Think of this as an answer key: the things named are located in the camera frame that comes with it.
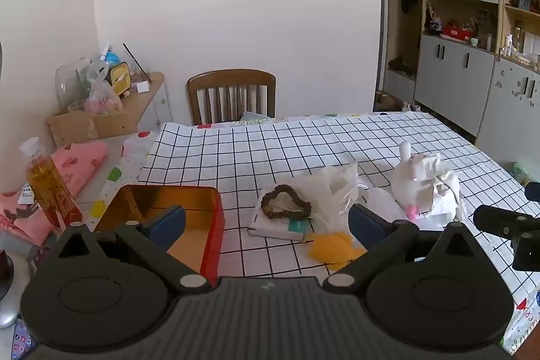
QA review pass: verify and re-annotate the wooden chair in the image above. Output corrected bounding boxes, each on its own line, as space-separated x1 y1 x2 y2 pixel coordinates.
187 69 277 126

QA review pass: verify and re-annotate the grey door wall cabinet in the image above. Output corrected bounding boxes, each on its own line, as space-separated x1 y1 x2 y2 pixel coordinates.
382 0 540 162

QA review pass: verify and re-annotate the cardboard box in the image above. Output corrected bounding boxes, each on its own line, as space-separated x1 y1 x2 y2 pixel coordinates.
48 109 129 147

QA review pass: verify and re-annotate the yellow tissue box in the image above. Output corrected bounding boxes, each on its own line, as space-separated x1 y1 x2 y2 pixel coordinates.
107 62 132 97

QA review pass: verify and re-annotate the light green chair cushion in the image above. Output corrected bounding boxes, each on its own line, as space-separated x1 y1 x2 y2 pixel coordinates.
230 111 275 127

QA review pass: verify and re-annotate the red tin box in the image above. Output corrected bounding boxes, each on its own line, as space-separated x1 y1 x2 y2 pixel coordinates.
93 185 225 288

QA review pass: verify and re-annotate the red box on shelf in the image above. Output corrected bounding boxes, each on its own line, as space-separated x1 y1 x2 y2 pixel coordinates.
443 23 475 42

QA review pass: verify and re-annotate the dark red round container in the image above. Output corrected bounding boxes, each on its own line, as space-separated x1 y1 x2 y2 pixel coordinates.
0 246 15 302

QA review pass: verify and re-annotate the wooden top side cabinet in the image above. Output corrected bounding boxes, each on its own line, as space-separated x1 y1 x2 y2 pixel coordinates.
120 72 169 135

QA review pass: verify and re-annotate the small white tube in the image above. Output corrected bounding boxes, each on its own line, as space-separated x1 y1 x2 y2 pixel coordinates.
19 182 36 205

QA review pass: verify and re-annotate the thin black stick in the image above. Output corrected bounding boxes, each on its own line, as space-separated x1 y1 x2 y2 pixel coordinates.
123 44 152 82

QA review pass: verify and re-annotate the white small box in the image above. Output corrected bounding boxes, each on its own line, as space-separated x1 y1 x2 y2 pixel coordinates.
247 185 315 241

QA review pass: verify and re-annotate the yellow liquid plastic bottle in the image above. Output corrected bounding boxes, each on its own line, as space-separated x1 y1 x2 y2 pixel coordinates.
19 136 83 236

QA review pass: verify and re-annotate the clear plastic bag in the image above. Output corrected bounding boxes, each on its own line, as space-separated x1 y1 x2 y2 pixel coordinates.
84 65 124 116

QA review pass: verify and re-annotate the clear glass bowl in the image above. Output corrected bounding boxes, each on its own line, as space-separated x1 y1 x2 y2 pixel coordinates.
55 57 91 110

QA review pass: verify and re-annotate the pink printed cloth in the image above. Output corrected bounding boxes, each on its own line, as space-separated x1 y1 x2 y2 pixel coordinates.
0 141 110 247

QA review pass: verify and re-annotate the white bottle with cap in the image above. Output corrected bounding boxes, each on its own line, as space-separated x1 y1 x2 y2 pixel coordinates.
390 141 423 213

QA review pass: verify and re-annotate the white mesh bag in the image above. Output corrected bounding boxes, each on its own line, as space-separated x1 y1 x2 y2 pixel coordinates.
291 162 368 234

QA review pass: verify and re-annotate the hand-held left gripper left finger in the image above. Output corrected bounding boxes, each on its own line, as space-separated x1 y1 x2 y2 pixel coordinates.
55 205 214 293

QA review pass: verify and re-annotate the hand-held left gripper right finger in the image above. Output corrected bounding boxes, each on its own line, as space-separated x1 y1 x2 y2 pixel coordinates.
323 204 486 293

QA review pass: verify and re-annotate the brown scrunchie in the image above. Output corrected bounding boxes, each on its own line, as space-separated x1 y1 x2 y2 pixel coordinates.
261 184 313 221

